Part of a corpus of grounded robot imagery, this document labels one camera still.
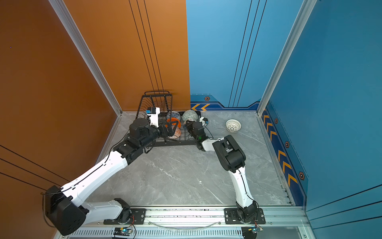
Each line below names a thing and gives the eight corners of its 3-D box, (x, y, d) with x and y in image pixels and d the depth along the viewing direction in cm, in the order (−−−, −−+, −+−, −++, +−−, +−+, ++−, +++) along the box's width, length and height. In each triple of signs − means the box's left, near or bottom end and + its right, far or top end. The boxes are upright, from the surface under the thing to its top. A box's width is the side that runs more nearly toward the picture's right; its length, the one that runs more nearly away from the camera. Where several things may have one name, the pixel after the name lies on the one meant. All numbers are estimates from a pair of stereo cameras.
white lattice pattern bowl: (226, 132, 109) (227, 128, 105) (224, 122, 115) (225, 118, 112) (241, 132, 109) (242, 128, 105) (238, 122, 115) (239, 118, 112)
